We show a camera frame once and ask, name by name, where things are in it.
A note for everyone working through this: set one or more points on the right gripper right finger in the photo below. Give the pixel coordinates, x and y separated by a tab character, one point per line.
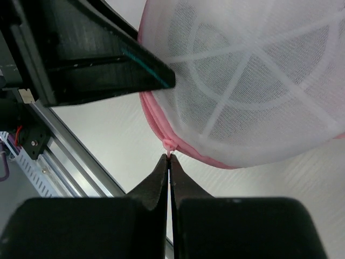
288	209

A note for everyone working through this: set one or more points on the white slotted cable duct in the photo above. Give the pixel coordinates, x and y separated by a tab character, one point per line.
29	167

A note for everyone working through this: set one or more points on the pink trimmed mesh laundry bag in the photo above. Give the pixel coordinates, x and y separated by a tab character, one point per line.
256	81

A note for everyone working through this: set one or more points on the aluminium mounting rail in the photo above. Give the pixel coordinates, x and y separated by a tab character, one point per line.
99	150

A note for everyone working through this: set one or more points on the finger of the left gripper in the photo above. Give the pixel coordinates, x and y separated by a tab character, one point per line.
75	52

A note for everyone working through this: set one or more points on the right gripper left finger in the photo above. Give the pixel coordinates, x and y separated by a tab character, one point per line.
131	226

